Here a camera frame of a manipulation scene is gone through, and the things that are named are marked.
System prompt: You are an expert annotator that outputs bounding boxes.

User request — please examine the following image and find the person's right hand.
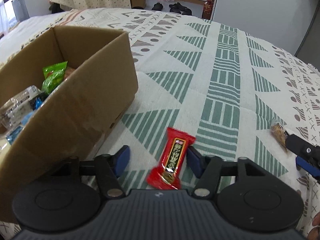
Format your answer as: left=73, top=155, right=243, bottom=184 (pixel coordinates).
left=307, top=212, right=320, bottom=240

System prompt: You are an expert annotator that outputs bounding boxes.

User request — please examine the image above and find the red candy bar packet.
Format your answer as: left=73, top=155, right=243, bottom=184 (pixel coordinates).
left=146, top=127, right=196, bottom=190

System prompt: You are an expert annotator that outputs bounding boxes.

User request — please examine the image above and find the brown cardboard box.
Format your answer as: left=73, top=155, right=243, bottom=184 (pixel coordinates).
left=1, top=25, right=138, bottom=223

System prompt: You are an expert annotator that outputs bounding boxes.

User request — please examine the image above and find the blue snack packet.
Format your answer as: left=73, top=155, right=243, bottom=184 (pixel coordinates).
left=5, top=96, right=43, bottom=145

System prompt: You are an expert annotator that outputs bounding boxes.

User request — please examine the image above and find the red bottle on floor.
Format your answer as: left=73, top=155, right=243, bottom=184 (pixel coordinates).
left=202, top=0, right=214, bottom=20

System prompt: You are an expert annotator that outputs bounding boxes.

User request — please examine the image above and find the green date snack packet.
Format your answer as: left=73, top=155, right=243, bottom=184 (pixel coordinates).
left=41, top=61, right=67, bottom=95

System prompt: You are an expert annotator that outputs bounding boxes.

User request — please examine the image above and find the black shoe pair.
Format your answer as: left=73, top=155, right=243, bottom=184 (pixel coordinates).
left=169, top=2, right=192, bottom=16

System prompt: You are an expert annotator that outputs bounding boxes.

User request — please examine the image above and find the white wafer snack packet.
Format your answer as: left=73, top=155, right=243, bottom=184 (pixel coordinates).
left=1, top=85, right=41, bottom=129

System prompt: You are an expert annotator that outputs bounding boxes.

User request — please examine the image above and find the patterned bed cover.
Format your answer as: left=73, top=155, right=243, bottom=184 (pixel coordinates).
left=1, top=9, right=319, bottom=235

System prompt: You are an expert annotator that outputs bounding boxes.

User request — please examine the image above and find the orange cracker stick packet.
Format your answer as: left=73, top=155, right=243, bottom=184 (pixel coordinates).
left=63, top=67, right=75, bottom=80

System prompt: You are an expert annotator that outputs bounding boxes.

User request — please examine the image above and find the brown nut bar packet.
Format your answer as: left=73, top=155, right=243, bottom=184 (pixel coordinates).
left=271, top=122, right=289, bottom=148

